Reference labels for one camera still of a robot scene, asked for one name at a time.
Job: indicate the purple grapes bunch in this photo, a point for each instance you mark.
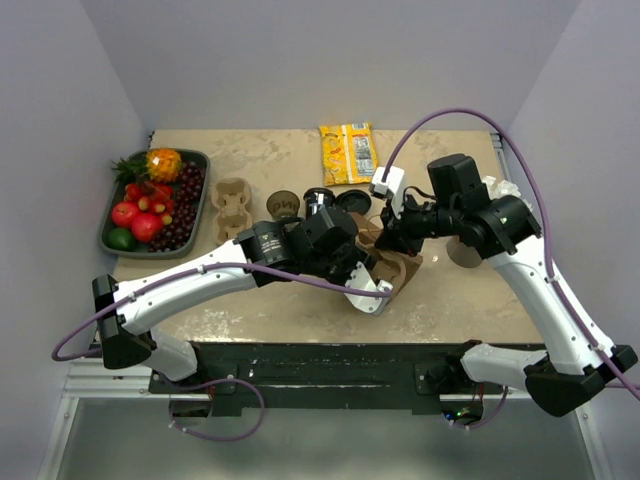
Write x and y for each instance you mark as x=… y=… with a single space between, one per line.
x=177 y=207

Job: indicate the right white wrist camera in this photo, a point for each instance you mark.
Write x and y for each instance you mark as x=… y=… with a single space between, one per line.
x=390 y=188

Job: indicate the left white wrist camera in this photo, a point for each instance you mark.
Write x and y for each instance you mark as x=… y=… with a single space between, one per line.
x=366 y=294

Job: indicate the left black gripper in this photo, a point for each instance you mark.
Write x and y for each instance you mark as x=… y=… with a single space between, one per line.
x=355 y=256

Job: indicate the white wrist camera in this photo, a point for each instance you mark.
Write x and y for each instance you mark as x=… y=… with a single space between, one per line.
x=366 y=294
x=390 y=188

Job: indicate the grey straw holder cup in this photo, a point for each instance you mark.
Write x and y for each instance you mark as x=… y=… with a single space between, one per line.
x=462 y=255

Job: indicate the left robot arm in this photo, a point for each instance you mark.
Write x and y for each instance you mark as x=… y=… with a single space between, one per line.
x=269 y=251

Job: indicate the small red fruits cluster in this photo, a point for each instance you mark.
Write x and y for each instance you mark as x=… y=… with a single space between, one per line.
x=147 y=197

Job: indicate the brown paper bag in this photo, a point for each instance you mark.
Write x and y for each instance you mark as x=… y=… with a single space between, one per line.
x=395 y=268

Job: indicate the aluminium frame rail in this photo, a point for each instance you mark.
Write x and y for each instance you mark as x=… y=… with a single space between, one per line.
x=100 y=377

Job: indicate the red apple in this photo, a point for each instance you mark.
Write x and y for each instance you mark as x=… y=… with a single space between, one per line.
x=123 y=213
x=145 y=226

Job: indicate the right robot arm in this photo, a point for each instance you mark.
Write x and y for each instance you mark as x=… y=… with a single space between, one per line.
x=578 y=359

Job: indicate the black fruit tray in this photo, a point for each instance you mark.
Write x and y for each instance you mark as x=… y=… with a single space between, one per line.
x=132 y=170

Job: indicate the orange toy pineapple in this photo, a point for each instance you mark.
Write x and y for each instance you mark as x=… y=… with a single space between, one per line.
x=163 y=164

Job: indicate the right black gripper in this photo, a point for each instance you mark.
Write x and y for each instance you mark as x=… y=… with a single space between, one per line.
x=396 y=234

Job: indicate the cardboard cup carrier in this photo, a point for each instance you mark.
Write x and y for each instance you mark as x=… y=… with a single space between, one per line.
x=232 y=200

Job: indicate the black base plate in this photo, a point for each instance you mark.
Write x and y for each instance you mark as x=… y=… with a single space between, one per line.
x=448 y=374

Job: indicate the green lime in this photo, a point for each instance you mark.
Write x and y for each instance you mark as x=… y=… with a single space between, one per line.
x=121 y=239

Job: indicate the dark coffee cup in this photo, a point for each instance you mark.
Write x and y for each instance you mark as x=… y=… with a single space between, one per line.
x=283 y=204
x=317 y=198

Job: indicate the yellow snack bag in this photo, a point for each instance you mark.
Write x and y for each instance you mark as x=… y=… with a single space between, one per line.
x=349 y=156

